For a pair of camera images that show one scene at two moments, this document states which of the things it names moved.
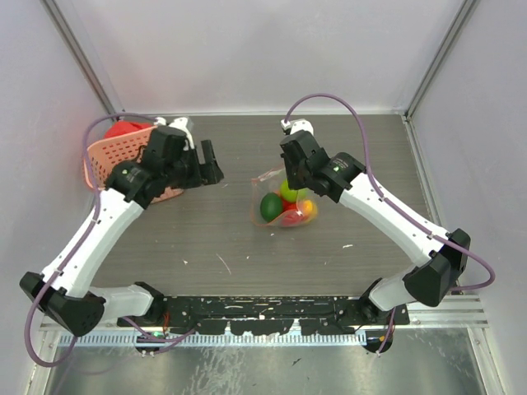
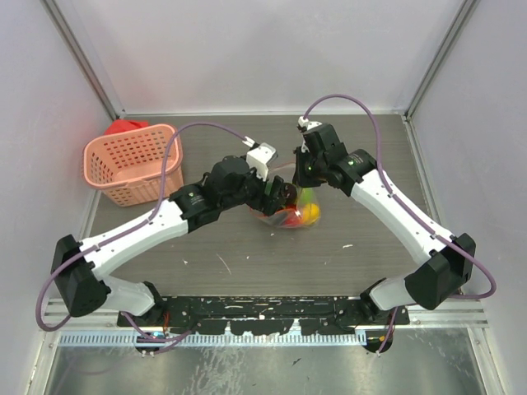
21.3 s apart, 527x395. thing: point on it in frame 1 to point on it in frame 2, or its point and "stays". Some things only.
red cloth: [124, 127] stays
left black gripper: [208, 173] to [263, 202]
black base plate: [269, 314] stays
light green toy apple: [290, 194] to [307, 196]
